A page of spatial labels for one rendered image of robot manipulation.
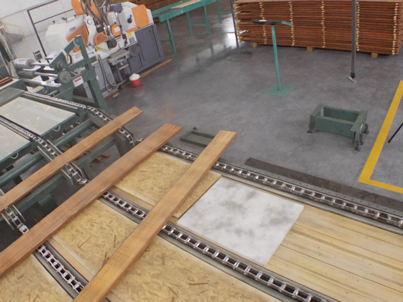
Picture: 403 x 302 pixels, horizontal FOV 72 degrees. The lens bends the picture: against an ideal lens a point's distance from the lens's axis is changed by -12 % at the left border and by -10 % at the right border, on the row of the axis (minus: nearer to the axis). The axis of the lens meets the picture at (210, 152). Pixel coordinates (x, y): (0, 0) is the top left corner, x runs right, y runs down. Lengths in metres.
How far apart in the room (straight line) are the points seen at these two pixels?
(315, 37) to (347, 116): 3.16
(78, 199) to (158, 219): 0.70
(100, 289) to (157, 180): 0.92
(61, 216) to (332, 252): 1.74
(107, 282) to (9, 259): 0.79
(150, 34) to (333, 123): 5.18
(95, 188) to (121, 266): 0.81
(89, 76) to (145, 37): 2.69
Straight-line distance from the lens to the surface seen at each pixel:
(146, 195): 2.17
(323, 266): 1.64
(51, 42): 7.08
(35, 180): 2.77
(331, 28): 6.69
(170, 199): 2.00
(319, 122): 3.89
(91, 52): 6.40
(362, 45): 6.66
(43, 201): 2.84
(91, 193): 2.35
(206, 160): 2.24
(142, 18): 7.31
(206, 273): 1.63
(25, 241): 2.30
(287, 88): 5.24
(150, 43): 7.69
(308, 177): 3.32
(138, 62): 7.46
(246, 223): 1.79
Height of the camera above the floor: 2.17
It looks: 34 degrees down
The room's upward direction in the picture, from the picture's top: 13 degrees counter-clockwise
